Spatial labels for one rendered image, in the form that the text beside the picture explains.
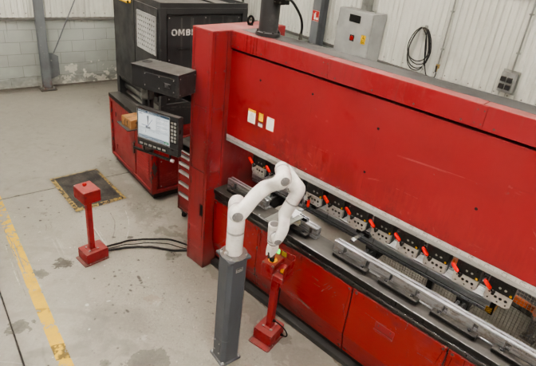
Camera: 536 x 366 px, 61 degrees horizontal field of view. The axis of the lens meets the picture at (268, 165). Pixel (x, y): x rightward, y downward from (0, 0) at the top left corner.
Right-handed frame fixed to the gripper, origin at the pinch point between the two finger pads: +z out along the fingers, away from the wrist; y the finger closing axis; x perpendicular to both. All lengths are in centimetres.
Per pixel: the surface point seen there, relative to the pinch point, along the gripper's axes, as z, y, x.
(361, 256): 2, -45, 49
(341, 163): -61, -54, 18
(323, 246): 11, -47, 17
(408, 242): -29, -42, 79
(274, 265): 18.3, -12.3, -4.7
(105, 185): 100, -74, -300
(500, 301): -24, -32, 140
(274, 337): 88, -7, 4
